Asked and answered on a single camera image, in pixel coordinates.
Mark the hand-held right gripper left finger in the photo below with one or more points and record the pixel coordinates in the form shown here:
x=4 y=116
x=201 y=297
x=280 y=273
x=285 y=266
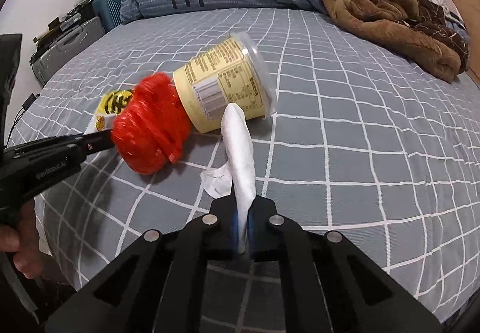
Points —
x=228 y=235

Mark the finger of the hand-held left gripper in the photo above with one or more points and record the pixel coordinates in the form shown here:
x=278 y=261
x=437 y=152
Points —
x=99 y=141

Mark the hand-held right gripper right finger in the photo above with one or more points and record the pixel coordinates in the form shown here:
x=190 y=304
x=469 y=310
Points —
x=262 y=239

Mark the red mesh bag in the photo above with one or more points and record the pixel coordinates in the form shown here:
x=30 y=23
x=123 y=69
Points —
x=150 y=130

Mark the white paper tissue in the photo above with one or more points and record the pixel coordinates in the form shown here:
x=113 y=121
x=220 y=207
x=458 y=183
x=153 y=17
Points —
x=238 y=153

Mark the person's left hand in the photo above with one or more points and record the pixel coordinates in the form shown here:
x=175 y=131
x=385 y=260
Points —
x=28 y=239

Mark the yellow snack wrapper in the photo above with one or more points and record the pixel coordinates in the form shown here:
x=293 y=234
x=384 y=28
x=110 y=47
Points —
x=112 y=104

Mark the grey suitcase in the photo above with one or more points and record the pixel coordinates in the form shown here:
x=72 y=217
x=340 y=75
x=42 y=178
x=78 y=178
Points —
x=67 y=47

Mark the grey checked bed sheet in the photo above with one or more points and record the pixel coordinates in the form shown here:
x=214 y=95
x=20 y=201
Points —
x=356 y=130

